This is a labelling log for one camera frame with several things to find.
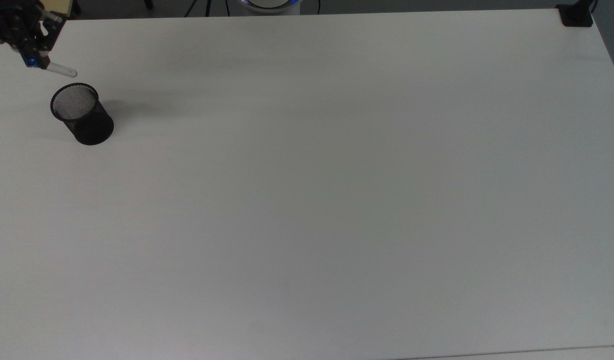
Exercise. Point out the black tripod legs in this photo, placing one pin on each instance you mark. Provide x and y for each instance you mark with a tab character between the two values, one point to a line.
207	6

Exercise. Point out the black corner table clamp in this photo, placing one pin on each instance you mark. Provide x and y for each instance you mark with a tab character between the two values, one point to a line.
576	15

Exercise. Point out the black mesh pen cup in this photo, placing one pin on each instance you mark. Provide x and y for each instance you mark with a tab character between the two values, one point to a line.
89	125

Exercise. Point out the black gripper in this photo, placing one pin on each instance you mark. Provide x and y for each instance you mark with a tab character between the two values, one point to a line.
9	20

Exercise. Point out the blue capped white marker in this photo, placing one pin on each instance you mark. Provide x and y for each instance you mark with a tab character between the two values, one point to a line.
63	71

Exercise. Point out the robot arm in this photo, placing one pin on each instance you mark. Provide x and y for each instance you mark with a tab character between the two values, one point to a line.
269	5

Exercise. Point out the yellow board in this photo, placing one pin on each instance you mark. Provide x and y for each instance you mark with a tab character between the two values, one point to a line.
63	6

